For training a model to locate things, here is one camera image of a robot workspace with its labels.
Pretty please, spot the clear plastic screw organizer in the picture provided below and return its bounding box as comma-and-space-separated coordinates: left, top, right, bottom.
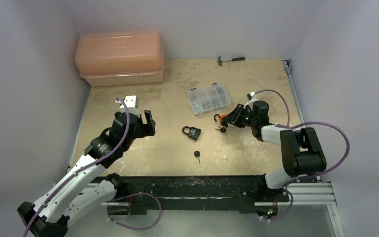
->
186, 83, 232, 116

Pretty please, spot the black Kaijing padlock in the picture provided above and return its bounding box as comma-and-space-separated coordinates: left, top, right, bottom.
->
182, 126, 202, 141

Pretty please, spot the single black key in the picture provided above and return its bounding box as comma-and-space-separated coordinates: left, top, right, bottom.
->
194, 151, 201, 164

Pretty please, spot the orange and black padlock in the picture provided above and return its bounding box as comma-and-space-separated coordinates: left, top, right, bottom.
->
213, 114, 226, 123

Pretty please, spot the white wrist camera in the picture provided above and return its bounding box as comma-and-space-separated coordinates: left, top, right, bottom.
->
116, 95, 140, 117
243, 91, 258, 109

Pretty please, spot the bunch of black keys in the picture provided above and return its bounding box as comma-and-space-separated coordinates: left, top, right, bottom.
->
215, 126, 227, 133

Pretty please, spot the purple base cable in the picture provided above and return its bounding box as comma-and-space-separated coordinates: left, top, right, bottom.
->
106, 192, 162, 231

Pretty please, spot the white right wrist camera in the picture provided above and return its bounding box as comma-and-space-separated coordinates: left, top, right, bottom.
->
243, 91, 258, 109

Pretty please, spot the small hammer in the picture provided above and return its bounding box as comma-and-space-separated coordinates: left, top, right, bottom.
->
217, 56, 246, 66

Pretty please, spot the pink plastic toolbox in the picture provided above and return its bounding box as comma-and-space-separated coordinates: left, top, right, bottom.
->
75, 31, 165, 87

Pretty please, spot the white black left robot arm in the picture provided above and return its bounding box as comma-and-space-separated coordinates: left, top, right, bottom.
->
17, 110, 155, 237

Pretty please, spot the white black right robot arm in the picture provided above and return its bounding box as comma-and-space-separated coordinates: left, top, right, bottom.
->
218, 101, 327, 201

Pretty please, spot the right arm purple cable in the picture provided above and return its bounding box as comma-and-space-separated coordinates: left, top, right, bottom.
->
254, 89, 351, 184

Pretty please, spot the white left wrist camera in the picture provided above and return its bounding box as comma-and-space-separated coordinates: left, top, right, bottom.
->
116, 95, 140, 117

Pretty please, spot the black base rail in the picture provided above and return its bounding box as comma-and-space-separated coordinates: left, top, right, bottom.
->
90, 174, 291, 217

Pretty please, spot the aluminium frame rail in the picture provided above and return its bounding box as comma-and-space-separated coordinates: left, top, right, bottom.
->
282, 60, 336, 205

